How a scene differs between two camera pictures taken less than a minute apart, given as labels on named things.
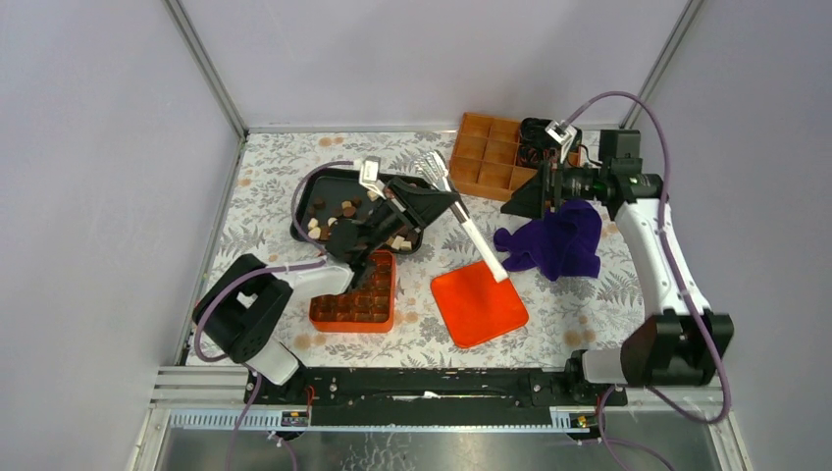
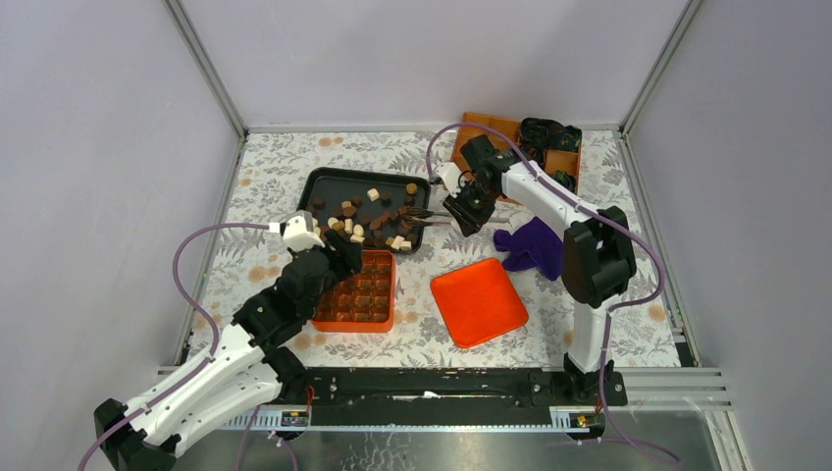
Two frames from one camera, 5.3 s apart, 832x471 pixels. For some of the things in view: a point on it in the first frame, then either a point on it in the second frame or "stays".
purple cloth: x=564 y=241 stays
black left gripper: x=411 y=204 -> x=346 y=258
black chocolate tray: x=324 y=196 stays
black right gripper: x=529 y=198 -> x=472 y=222
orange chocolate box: x=368 y=308 stays
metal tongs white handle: x=435 y=163 -> x=432 y=216
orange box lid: x=475 y=307 stays
